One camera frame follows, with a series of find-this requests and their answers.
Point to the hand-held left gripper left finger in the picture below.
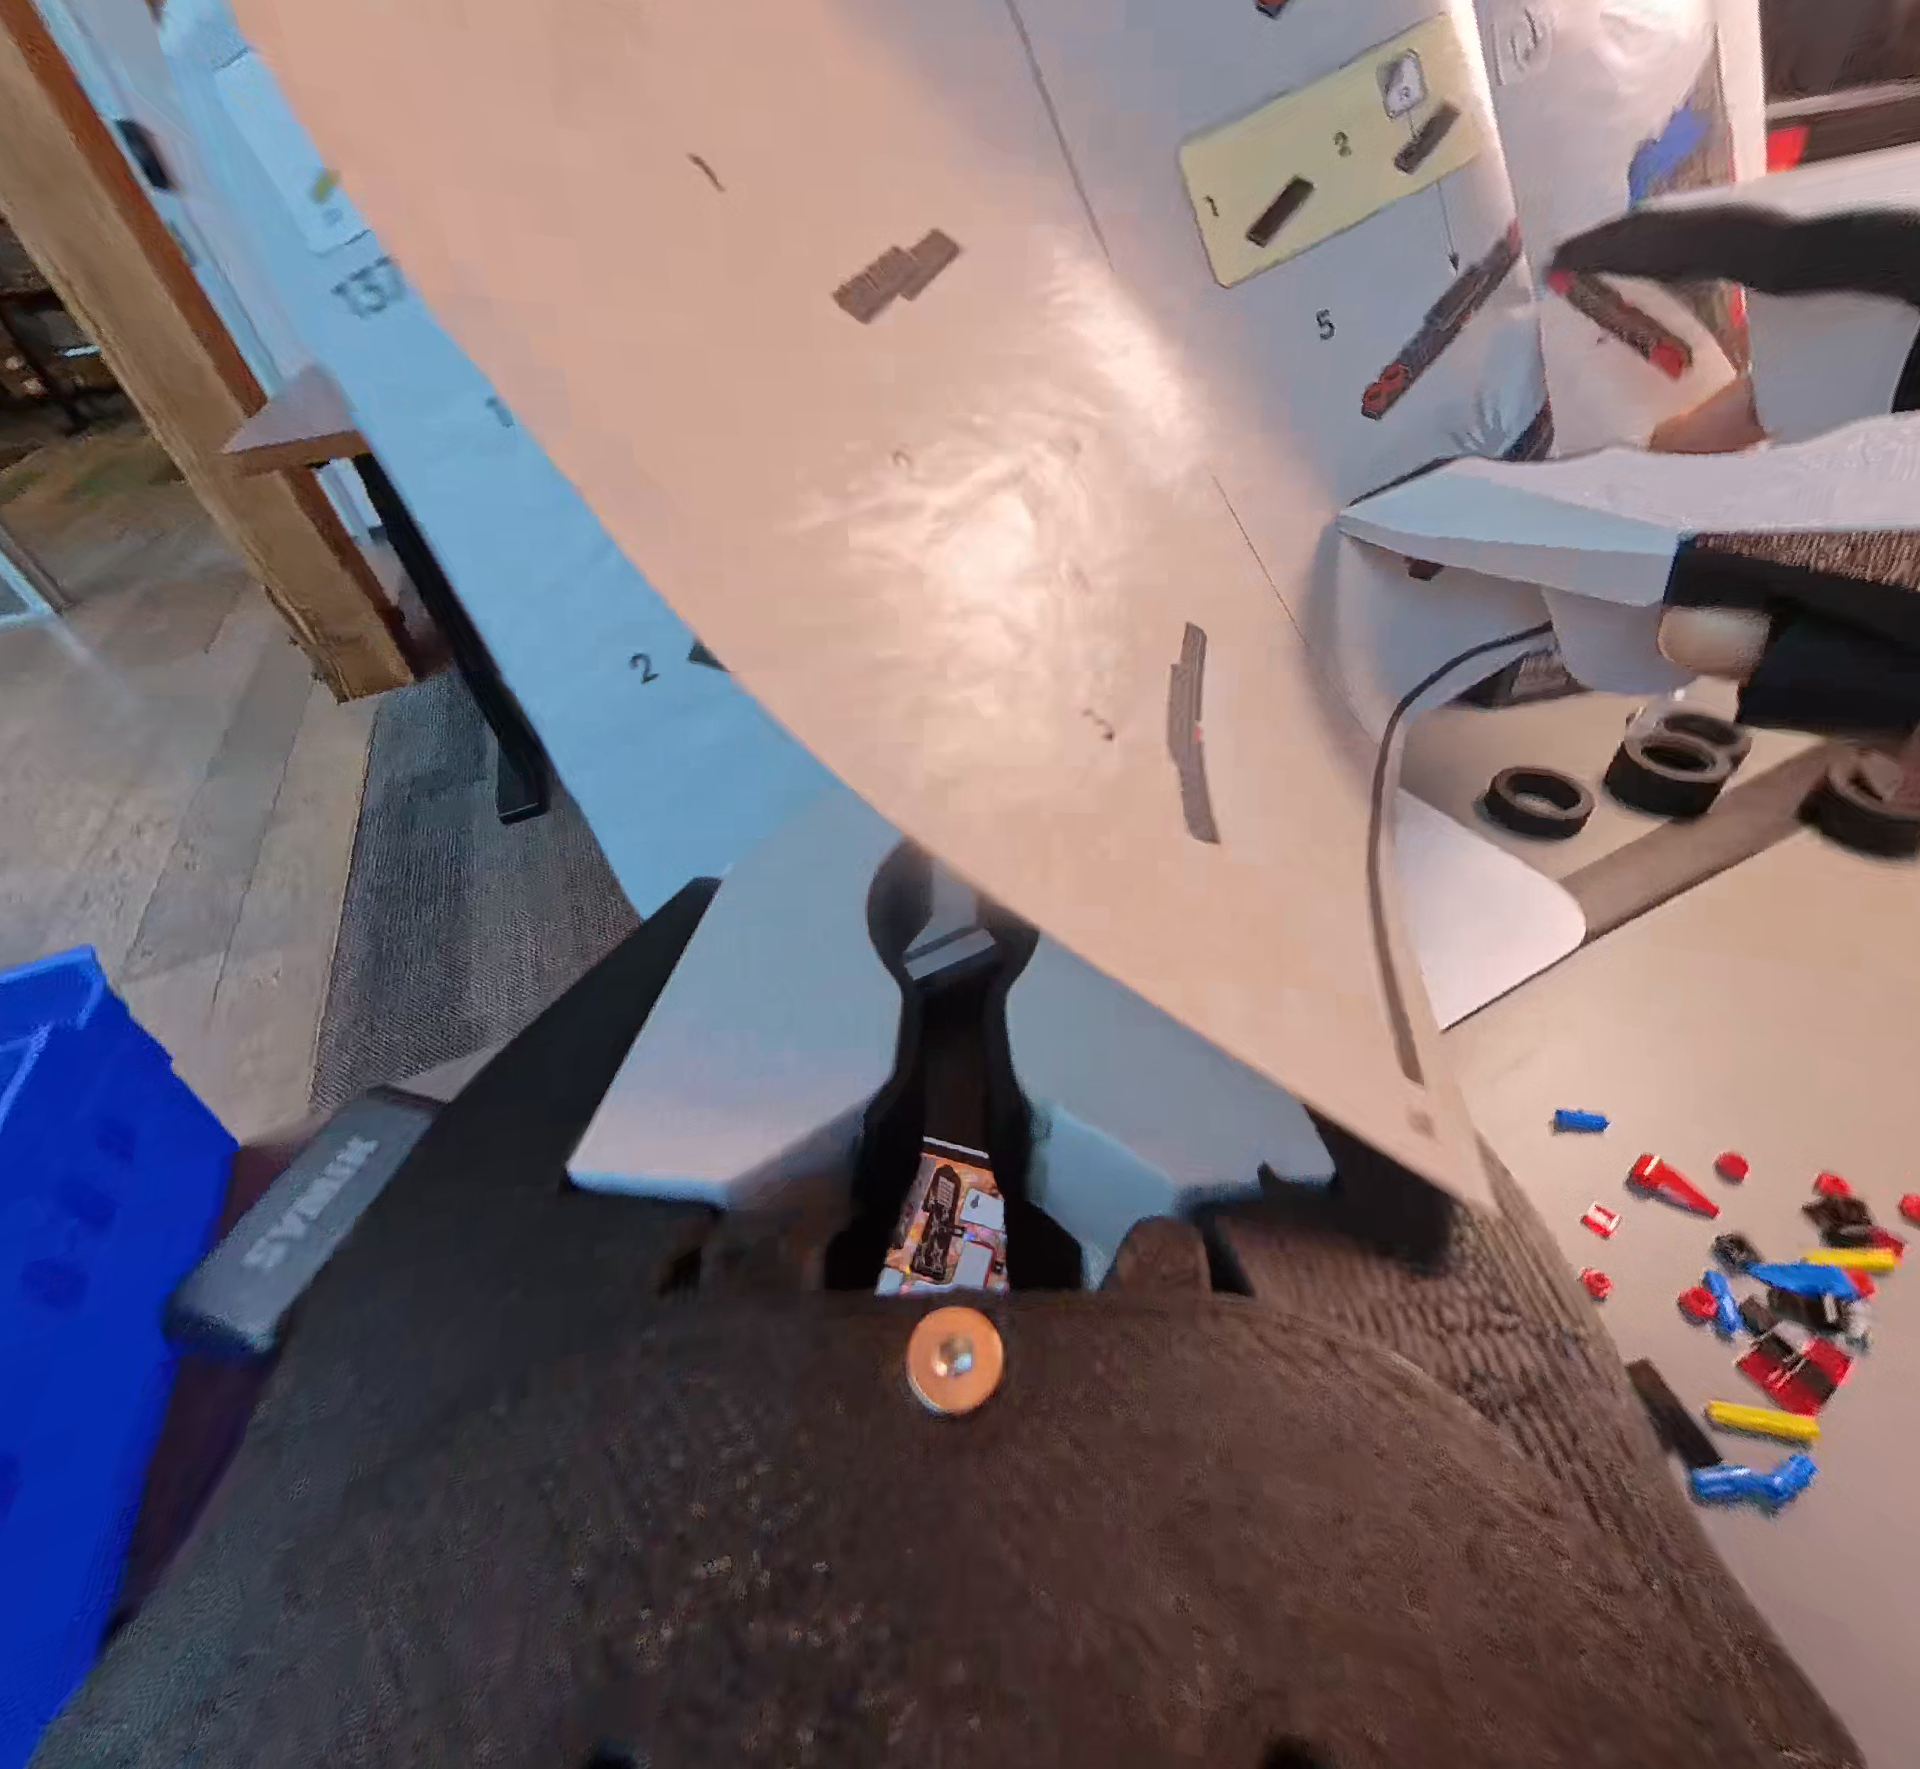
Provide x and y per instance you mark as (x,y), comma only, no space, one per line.
(720,1051)

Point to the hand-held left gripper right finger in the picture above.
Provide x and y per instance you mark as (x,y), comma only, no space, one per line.
(1156,1124)

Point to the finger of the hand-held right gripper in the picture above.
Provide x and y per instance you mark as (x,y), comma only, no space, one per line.
(1830,352)
(1528,516)

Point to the lego instruction booklet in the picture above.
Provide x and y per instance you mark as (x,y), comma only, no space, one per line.
(900,300)

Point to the pile of colourful lego pieces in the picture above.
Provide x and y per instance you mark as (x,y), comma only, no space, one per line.
(1791,1372)

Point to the white book stand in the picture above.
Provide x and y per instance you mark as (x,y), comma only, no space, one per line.
(1500,914)

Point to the black box device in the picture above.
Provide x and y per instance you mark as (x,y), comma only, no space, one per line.
(300,1222)

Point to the blue bin with bags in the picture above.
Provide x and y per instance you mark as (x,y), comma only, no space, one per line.
(89,1274)

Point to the wooden door frame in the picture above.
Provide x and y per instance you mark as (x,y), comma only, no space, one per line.
(180,419)

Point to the black wall switch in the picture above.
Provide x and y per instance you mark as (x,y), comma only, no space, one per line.
(144,154)

